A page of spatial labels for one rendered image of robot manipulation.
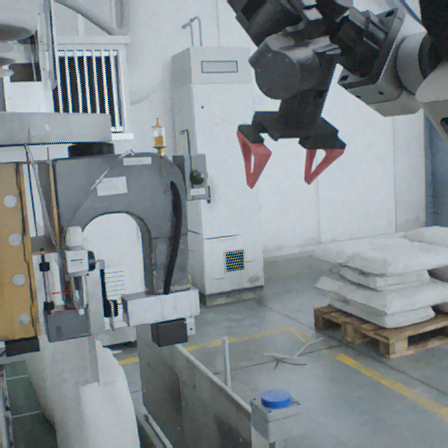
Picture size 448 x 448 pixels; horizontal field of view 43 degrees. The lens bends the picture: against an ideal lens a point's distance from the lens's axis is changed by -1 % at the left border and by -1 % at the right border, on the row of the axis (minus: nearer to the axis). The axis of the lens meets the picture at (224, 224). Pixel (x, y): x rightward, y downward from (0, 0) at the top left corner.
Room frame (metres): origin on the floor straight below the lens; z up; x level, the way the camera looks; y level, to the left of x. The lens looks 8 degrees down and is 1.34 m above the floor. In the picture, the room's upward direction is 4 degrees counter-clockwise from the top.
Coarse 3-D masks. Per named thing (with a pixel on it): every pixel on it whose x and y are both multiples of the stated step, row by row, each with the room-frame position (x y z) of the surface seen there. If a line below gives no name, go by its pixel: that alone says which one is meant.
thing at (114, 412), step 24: (72, 360) 1.41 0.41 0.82; (96, 360) 1.22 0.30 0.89; (72, 384) 1.31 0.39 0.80; (96, 384) 1.29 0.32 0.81; (120, 384) 1.30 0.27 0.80; (72, 408) 1.29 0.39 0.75; (96, 408) 1.26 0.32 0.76; (120, 408) 1.28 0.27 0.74; (72, 432) 1.28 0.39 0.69; (96, 432) 1.25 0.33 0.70; (120, 432) 1.28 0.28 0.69
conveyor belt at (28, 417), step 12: (12, 372) 2.51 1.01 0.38; (24, 372) 2.50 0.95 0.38; (12, 384) 2.36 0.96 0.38; (24, 384) 2.36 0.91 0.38; (12, 396) 2.23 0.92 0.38; (24, 396) 2.23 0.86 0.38; (12, 408) 2.12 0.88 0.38; (24, 408) 2.11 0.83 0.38; (36, 408) 2.11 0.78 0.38; (12, 420) 2.01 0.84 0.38; (24, 420) 2.01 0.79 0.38; (36, 420) 2.00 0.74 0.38; (24, 432) 1.91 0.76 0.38; (36, 432) 1.91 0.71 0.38; (48, 432) 1.90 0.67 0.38; (24, 444) 1.82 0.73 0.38; (36, 444) 1.82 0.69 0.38; (48, 444) 1.82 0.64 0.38
